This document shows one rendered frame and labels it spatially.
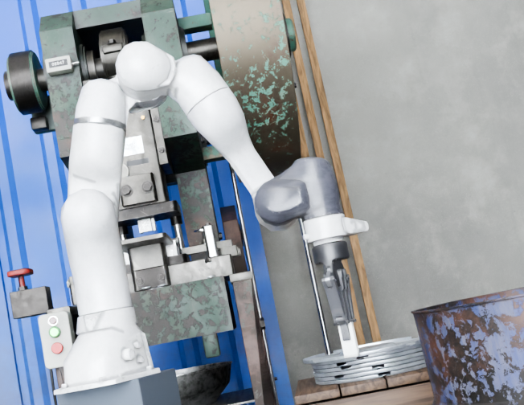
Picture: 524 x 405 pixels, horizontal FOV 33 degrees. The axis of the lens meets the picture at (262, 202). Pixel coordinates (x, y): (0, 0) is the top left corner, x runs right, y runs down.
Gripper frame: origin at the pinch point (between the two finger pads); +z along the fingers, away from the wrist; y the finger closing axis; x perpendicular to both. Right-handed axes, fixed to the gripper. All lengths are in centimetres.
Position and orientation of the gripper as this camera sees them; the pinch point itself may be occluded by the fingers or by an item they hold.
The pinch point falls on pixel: (349, 340)
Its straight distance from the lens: 187.3
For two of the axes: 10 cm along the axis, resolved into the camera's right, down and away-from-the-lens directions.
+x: 9.1, -2.3, -3.4
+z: 1.9, 9.7, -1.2
